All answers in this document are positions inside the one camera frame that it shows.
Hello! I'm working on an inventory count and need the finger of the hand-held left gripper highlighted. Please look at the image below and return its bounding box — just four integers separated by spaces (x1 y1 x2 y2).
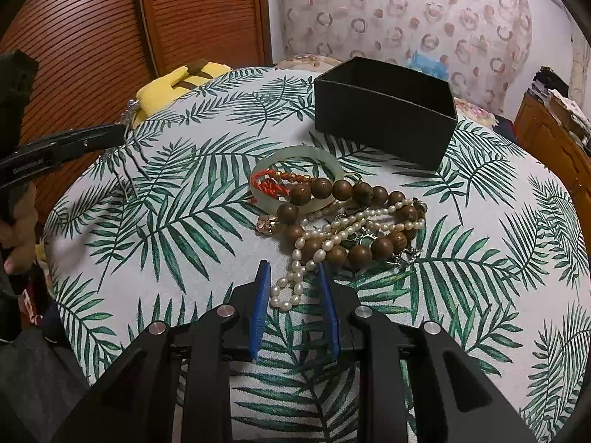
50 122 130 167

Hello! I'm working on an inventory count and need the cardboard box with cloth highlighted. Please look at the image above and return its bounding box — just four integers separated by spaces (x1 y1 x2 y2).
547 90 591 148

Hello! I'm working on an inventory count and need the pile of dark clothes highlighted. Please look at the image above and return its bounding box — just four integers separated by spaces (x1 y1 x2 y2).
531 67 571 102

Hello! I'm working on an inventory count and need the wooden slatted wardrobe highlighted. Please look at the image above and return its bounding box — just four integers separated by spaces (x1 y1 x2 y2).
0 0 273 227

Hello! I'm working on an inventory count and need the silver charm bracelet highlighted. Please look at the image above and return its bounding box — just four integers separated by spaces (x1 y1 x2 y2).
390 247 423 268

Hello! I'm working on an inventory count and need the silver chain necklace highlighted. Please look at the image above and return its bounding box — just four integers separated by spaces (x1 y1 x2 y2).
104 99 141 197

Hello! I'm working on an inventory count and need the red braided bracelet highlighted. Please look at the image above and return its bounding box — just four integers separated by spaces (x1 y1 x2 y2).
249 168 324 204

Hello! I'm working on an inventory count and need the black box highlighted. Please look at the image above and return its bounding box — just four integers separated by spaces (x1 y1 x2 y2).
314 56 459 171

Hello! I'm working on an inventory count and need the yellow plush toy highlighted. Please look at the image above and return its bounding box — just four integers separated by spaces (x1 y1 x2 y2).
134 59 232 127

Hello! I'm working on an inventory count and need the pale jade bangle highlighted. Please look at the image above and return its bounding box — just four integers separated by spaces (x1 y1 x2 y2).
250 145 352 215

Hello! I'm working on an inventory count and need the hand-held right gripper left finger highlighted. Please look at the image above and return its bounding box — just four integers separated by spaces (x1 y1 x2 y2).
51 260 273 443

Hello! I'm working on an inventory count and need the person's left hand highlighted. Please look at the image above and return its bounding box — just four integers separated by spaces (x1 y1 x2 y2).
0 183 38 274

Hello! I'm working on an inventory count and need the wooden cabinet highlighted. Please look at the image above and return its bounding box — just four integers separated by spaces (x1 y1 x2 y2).
512 92 591 241

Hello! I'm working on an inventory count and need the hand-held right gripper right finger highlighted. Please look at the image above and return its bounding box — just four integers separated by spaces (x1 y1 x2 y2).
316 264 539 443

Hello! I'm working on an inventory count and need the pearl necklace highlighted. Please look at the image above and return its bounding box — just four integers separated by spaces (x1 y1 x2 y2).
269 198 428 312

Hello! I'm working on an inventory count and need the blue plastic bag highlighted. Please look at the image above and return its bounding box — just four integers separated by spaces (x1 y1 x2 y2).
409 50 451 79

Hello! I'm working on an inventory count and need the wooden bead bracelet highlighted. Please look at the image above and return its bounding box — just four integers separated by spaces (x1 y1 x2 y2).
276 178 421 272

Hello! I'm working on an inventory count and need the ring patterned curtain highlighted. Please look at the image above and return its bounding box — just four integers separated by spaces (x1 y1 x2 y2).
276 0 534 116

